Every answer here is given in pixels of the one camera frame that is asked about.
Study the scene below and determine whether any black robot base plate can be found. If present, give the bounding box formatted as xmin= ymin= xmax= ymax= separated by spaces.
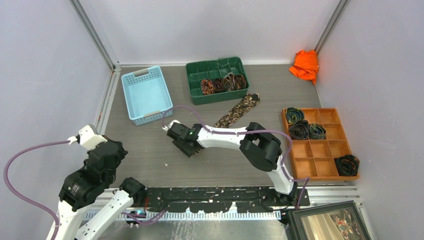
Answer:
xmin=131 ymin=186 xmax=310 ymax=214

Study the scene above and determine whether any green divided plastic bin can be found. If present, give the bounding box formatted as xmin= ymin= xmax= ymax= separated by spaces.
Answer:
xmin=185 ymin=56 xmax=250 ymax=105

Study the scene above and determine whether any dark grey rolled tie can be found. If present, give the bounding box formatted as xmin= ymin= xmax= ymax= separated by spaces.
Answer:
xmin=288 ymin=119 xmax=309 ymax=140

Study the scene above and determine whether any orange cloth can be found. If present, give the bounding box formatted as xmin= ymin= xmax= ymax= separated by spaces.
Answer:
xmin=289 ymin=50 xmax=319 ymax=86

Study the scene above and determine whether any dark red rolled tie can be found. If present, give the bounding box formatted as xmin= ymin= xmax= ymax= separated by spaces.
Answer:
xmin=211 ymin=78 xmax=226 ymax=94

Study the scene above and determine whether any blue green rolled tie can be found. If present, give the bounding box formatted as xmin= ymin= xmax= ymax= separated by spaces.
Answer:
xmin=285 ymin=107 xmax=305 ymax=124

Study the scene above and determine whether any multicolour rolled tie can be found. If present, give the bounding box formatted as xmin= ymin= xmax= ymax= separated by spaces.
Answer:
xmin=200 ymin=78 xmax=215 ymax=96

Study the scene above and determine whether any framed picture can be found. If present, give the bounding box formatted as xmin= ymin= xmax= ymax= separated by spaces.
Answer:
xmin=281 ymin=200 xmax=371 ymax=240

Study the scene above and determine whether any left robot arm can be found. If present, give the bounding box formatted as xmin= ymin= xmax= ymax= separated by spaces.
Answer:
xmin=47 ymin=139 xmax=147 ymax=240

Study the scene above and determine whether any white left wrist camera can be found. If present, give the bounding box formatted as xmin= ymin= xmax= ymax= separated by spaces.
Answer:
xmin=67 ymin=124 xmax=108 ymax=151

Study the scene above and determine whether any brown floral tie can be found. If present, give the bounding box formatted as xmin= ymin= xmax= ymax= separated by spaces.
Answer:
xmin=195 ymin=93 xmax=261 ymax=155

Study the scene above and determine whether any orange grey rolled tie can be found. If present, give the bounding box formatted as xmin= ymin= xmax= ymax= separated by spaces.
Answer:
xmin=223 ymin=72 xmax=237 ymax=92

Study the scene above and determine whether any black rolled tie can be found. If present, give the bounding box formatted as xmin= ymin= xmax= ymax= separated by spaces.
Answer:
xmin=334 ymin=154 xmax=360 ymax=177

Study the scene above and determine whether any brown rolled tie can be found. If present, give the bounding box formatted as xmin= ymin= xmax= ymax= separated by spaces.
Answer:
xmin=233 ymin=74 xmax=247 ymax=90

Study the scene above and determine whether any dark teal rolled tie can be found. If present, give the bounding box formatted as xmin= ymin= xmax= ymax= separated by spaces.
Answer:
xmin=308 ymin=123 xmax=327 ymax=140

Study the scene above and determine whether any orange wooden divided tray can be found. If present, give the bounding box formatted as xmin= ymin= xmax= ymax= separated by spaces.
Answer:
xmin=289 ymin=108 xmax=360 ymax=181

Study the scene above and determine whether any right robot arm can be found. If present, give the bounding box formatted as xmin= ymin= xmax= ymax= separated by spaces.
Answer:
xmin=163 ymin=120 xmax=298 ymax=206

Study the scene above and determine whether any light blue plastic basket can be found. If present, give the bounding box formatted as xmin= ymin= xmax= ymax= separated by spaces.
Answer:
xmin=121 ymin=66 xmax=173 ymax=126

